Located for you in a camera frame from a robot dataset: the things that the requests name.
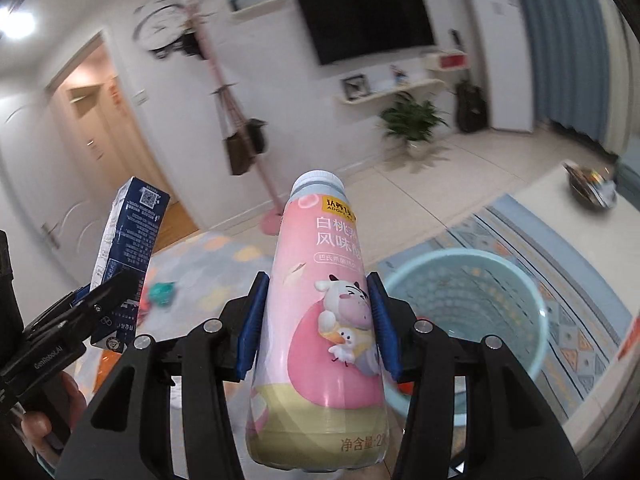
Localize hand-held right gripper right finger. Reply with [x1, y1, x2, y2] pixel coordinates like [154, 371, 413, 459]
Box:
[366, 272, 586, 480]

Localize bowl of snacks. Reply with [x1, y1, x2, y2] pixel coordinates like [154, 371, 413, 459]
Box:
[562, 161, 618, 211]

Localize teal toy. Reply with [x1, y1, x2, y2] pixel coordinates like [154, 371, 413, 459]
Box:
[140, 282, 177, 313]

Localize pink coat stand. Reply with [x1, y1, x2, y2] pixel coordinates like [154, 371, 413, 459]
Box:
[182, 0, 286, 236]

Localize person's left hand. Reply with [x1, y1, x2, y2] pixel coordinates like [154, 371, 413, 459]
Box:
[20, 372, 87, 456]

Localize framed picture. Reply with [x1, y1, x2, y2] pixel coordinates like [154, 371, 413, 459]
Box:
[343, 74, 370, 99]

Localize red and white wall box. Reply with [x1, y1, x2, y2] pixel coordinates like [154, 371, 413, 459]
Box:
[426, 49, 470, 72]

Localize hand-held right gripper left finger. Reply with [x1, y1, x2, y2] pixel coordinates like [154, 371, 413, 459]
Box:
[59, 271, 271, 480]

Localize brown hanging bag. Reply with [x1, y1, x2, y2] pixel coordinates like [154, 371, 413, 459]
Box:
[226, 132, 258, 177]

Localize black wall television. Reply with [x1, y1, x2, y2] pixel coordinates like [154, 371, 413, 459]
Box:
[292, 0, 437, 67]

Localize white refrigerator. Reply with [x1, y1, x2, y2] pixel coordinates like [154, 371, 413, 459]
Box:
[457, 0, 535, 133]

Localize white door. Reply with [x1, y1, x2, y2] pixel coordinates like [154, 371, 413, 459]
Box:
[0, 105, 132, 311]

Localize green potted plant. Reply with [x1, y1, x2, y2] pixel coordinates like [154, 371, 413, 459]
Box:
[378, 91, 449, 160]

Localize pink drink bottle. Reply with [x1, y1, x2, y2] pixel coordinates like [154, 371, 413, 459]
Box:
[246, 170, 390, 472]

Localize black guitar case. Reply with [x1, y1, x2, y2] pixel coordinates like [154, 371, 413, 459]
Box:
[452, 30, 490, 133]

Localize blue milk carton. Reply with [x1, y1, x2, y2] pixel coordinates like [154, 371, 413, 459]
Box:
[89, 176, 171, 352]

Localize light blue plastic basket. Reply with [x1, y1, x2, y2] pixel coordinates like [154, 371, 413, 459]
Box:
[383, 247, 547, 418]

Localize round wall clock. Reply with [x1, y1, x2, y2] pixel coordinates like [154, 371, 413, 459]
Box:
[135, 0, 197, 60]

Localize blue curtain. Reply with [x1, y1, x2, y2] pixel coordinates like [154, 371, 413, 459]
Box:
[507, 0, 636, 146]

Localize white floating wall shelf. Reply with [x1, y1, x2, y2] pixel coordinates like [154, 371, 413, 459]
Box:
[341, 78, 445, 106]

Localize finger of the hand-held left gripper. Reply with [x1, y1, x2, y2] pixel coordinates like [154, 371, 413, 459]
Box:
[20, 269, 138, 361]

